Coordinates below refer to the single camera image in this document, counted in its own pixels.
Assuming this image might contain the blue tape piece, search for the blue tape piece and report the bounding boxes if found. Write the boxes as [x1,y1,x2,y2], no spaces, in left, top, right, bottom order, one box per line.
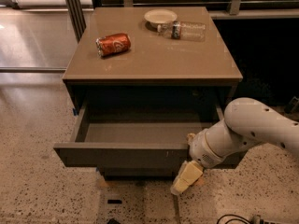
[72,108,78,116]

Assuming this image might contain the black cable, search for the black cable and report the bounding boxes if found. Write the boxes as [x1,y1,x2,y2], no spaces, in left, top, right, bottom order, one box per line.
[216,214,253,224]

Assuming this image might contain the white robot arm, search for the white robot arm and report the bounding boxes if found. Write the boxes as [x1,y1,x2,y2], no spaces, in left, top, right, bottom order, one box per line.
[171,98,299,195]

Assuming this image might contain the brown drawer cabinet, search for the brown drawer cabinet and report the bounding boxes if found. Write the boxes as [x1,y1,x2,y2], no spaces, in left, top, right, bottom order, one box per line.
[62,6,244,182]

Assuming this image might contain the white bowl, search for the white bowl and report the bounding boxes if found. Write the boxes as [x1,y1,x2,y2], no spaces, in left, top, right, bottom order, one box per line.
[144,9,178,28]

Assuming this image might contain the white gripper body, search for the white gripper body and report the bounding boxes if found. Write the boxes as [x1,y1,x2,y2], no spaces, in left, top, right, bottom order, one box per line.
[188,129,224,168]

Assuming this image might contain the orange soda can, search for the orange soda can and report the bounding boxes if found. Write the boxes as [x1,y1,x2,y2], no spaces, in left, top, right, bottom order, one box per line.
[95,33,131,57]

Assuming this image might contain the metal railing frame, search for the metal railing frame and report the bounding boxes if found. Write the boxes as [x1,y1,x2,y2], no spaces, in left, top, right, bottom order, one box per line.
[65,0,299,37]

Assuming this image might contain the clear plastic bottle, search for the clear plastic bottle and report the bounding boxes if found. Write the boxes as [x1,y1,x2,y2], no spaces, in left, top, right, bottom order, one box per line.
[157,21,206,42]

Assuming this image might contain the drawer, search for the drawer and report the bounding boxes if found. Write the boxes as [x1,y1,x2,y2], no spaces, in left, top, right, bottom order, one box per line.
[99,168,174,178]
[52,101,247,170]

